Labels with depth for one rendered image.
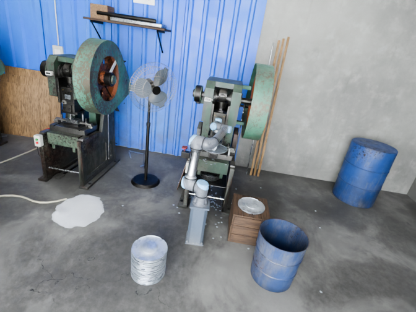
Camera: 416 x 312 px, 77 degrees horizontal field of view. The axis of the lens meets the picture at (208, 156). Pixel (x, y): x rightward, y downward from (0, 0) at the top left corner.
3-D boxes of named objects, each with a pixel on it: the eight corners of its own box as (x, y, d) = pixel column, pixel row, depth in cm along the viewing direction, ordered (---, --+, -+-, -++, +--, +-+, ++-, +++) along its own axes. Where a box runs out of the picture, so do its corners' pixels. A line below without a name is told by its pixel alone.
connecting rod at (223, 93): (224, 120, 290) (229, 89, 277) (213, 118, 291) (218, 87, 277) (225, 116, 309) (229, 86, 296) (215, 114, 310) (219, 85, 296)
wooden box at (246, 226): (263, 247, 272) (270, 220, 258) (227, 241, 273) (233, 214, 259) (260, 223, 309) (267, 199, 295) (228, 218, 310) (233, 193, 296)
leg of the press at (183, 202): (186, 208, 316) (195, 139, 280) (177, 207, 316) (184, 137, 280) (197, 174, 400) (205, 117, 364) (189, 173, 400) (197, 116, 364)
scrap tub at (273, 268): (298, 298, 221) (315, 256, 202) (249, 290, 223) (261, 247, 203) (288, 261, 260) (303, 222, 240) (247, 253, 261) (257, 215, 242)
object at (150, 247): (174, 247, 220) (174, 247, 219) (148, 268, 197) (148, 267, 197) (150, 231, 234) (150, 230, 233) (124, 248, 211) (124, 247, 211)
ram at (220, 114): (222, 138, 296) (226, 113, 285) (209, 137, 297) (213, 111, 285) (223, 134, 312) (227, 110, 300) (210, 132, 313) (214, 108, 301)
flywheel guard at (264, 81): (260, 151, 268) (280, 69, 235) (233, 147, 269) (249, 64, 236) (254, 124, 362) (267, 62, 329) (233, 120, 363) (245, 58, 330)
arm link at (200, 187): (204, 199, 241) (206, 186, 236) (191, 194, 245) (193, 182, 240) (209, 193, 251) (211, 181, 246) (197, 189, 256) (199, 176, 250)
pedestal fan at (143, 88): (161, 195, 334) (171, 66, 270) (112, 187, 336) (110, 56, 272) (180, 157, 447) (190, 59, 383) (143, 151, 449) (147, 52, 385)
